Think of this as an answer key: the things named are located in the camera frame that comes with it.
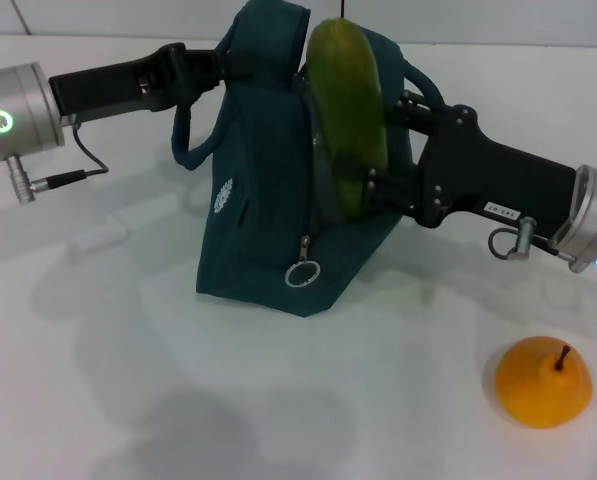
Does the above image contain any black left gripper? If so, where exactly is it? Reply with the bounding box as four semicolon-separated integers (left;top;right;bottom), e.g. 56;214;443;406
47;43;259;124

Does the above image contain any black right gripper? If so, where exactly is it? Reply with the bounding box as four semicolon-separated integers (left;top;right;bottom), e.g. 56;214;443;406
365;92;579;236

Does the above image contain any green cucumber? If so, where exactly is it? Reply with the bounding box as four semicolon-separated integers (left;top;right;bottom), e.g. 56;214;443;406
305;17;390;221

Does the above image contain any dark teal insulated lunch bag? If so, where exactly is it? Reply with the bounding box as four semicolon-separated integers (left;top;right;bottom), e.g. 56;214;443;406
170;0;447;319

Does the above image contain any orange pear with brown stem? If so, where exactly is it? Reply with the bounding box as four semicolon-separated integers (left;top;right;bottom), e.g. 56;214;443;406
494;335;594;430

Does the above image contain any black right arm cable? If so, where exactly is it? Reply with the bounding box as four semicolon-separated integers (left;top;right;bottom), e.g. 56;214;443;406
487;217;574;261

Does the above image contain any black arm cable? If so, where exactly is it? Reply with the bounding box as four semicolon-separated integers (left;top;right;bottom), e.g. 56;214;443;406
487;217;574;261
5;124;110;204

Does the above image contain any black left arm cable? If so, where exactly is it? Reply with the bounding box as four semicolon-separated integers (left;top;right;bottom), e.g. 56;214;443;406
5;124;110;204

